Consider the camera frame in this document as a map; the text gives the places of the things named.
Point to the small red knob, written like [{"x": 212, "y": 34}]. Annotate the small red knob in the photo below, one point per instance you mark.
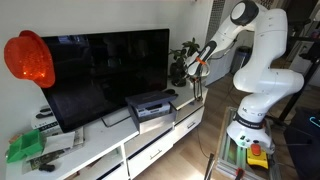
[{"x": 239, "y": 173}]

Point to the yellow emergency stop box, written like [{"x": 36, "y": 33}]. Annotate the yellow emergency stop box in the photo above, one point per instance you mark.
[{"x": 257, "y": 160}]

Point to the silver device in box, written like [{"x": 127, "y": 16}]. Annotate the silver device in box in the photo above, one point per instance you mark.
[{"x": 151, "y": 110}]

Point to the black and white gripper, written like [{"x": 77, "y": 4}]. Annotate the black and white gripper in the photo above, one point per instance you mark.
[{"x": 198, "y": 70}]

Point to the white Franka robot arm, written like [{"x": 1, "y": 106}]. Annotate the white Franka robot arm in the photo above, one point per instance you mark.
[{"x": 266, "y": 50}]

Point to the printed magazine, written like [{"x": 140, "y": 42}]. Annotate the printed magazine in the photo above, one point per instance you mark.
[{"x": 43, "y": 160}]

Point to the white paper envelope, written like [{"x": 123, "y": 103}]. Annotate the white paper envelope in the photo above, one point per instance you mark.
[{"x": 60, "y": 141}]

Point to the black zip sunglasses case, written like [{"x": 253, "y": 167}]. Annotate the black zip sunglasses case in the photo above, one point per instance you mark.
[{"x": 170, "y": 91}]

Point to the black flat screen television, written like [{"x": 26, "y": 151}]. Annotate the black flat screen television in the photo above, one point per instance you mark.
[{"x": 106, "y": 73}]

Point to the black waste bin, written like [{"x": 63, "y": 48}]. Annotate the black waste bin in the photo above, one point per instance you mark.
[{"x": 240, "y": 60}]

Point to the black device with blue light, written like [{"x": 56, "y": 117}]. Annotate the black device with blue light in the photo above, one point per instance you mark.
[{"x": 303, "y": 150}]

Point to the green plastic container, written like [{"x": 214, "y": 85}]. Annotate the green plastic container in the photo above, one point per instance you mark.
[{"x": 25, "y": 146}]

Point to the white TV cabinet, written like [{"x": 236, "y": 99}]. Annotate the white TV cabinet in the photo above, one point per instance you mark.
[{"x": 100, "y": 140}]

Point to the green potted plant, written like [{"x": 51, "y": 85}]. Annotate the green potted plant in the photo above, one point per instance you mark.
[{"x": 178, "y": 75}]

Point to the small black remote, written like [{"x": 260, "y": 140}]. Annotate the small black remote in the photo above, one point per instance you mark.
[{"x": 46, "y": 167}]

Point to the black tripod camera stand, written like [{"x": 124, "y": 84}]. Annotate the black tripod camera stand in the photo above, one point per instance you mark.
[{"x": 298, "y": 93}]

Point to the white cardboard box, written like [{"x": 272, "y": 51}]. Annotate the white cardboard box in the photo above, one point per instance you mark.
[{"x": 46, "y": 125}]

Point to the grey stand pole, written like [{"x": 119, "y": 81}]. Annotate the grey stand pole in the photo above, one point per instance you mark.
[{"x": 209, "y": 166}]

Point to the aluminium robot base table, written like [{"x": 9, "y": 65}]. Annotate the aluminium robot base table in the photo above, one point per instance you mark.
[{"x": 230, "y": 150}]

